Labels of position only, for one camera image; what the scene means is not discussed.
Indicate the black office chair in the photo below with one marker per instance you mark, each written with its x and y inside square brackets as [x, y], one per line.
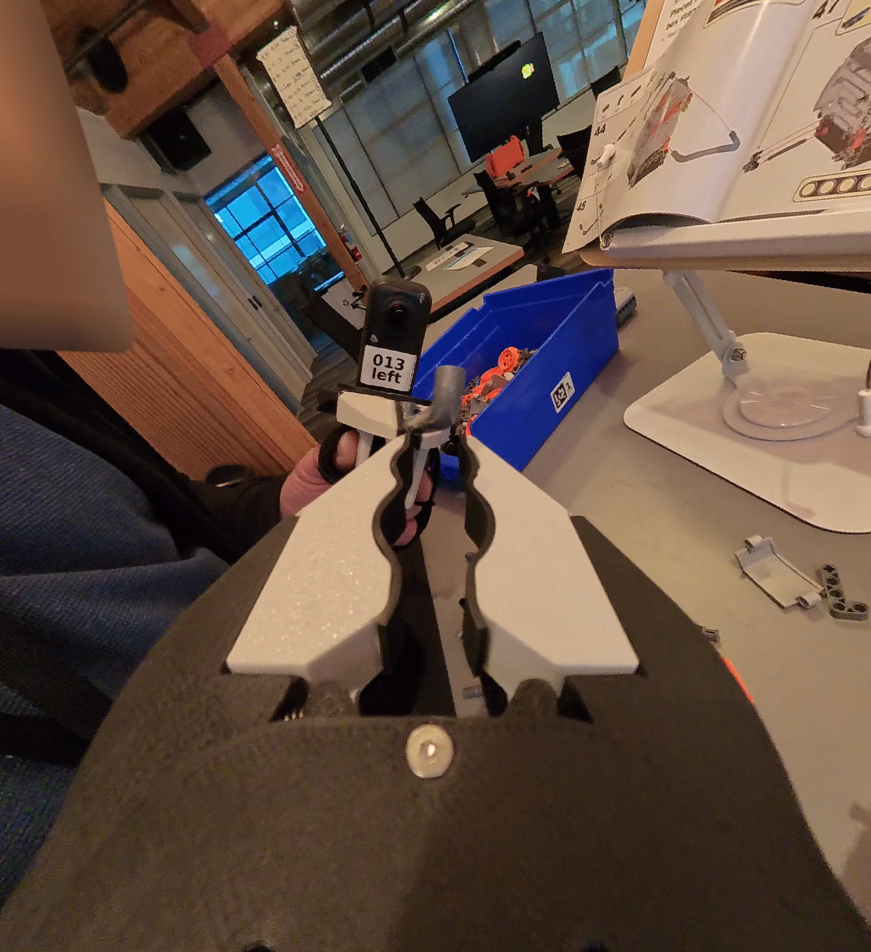
[443, 223]

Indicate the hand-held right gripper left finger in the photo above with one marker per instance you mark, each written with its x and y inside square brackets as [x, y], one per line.
[309, 610]

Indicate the dark grey beam piece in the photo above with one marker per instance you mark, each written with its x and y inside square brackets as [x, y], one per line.
[847, 595]

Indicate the window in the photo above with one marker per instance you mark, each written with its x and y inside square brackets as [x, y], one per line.
[264, 223]

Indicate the blue plastic bin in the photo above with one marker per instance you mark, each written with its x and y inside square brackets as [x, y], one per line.
[584, 335]

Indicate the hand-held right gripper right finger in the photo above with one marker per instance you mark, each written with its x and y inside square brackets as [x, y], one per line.
[562, 610]

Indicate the person's left hand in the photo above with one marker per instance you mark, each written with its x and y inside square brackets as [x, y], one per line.
[305, 479]

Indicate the pile of toy building pieces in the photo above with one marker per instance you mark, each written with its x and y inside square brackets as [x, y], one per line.
[495, 380]

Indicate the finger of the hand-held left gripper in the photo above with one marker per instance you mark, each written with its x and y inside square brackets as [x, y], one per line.
[369, 412]
[433, 435]

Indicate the white stand base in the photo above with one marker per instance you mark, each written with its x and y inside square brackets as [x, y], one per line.
[792, 476]

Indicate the black monitor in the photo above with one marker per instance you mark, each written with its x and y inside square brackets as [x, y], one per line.
[502, 89]

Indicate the person's left forearm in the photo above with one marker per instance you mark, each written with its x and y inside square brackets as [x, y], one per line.
[242, 499]

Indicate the light grey curved panel piece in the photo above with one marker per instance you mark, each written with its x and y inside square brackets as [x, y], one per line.
[775, 573]

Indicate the wooden shelf unit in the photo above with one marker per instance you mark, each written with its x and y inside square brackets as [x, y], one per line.
[183, 372]

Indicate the dark grey elbow connector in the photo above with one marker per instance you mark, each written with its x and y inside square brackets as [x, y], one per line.
[447, 390]

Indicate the open instruction booklet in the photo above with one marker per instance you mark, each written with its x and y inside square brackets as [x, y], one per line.
[763, 89]

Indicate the orange panel piece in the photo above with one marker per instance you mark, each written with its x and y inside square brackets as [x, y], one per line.
[736, 677]

